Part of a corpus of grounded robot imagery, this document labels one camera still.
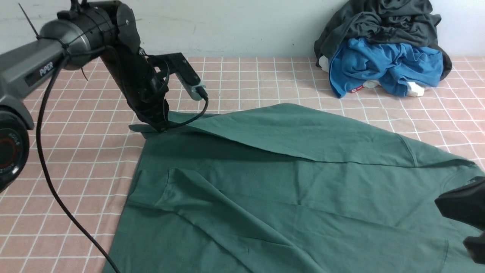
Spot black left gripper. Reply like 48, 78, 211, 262
100, 45, 170, 132

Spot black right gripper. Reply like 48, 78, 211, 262
435, 177, 485, 264

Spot green long-sleeved shirt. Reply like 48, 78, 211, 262
109, 104, 484, 273

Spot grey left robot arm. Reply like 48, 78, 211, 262
0, 0, 169, 191

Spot pink checkered tablecloth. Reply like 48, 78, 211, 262
0, 57, 485, 273

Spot blue garment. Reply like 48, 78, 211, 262
329, 37, 444, 98

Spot dark grey garment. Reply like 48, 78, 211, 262
314, 0, 452, 80

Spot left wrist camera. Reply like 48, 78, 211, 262
147, 52, 208, 101

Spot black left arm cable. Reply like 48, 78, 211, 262
36, 49, 209, 273

